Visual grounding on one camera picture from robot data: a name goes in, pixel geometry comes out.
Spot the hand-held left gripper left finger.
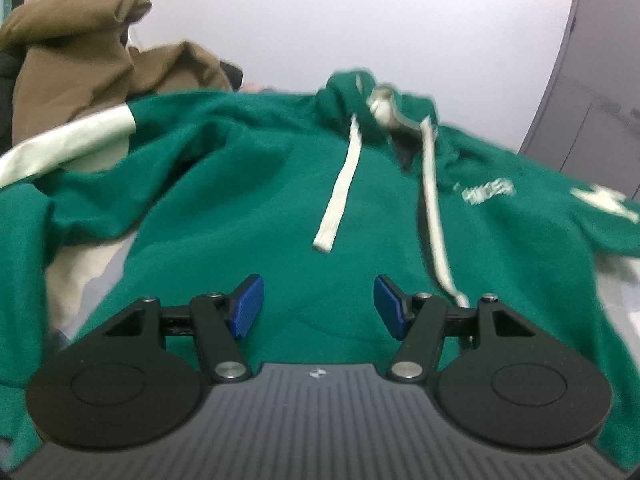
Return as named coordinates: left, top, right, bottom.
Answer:
left=102, top=274, right=266, bottom=385

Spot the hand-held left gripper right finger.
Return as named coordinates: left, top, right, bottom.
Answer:
left=372, top=274, right=539, bottom=382

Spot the green hoodie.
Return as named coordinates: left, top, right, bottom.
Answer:
left=0, top=71, right=640, bottom=461

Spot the patchwork bed sheet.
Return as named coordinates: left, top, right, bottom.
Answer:
left=42, top=237, right=640, bottom=476

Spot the brown jacket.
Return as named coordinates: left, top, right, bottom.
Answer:
left=0, top=0, right=237, bottom=155

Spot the grey door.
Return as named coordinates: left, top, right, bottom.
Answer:
left=517, top=0, right=640, bottom=197

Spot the black garment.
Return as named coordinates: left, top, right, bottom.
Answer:
left=0, top=52, right=24, bottom=82

